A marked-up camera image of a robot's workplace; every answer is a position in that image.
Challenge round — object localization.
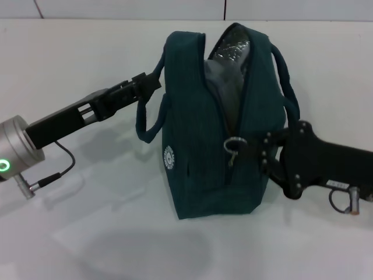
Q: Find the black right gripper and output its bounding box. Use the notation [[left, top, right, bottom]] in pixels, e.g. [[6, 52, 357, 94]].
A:
[[238, 121, 373, 202]]

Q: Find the clear blue-rimmed food container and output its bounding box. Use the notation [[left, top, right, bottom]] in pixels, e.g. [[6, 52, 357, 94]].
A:
[[203, 58, 251, 132]]

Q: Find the right gripper cable with plug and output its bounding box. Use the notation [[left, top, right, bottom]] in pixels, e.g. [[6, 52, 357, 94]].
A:
[[329, 186, 362, 217]]

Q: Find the dark teal insulated lunch bag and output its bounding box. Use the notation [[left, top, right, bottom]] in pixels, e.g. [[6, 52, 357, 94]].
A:
[[135, 22, 301, 222]]

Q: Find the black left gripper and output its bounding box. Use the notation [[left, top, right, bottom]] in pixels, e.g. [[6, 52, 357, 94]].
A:
[[24, 72, 163, 151]]

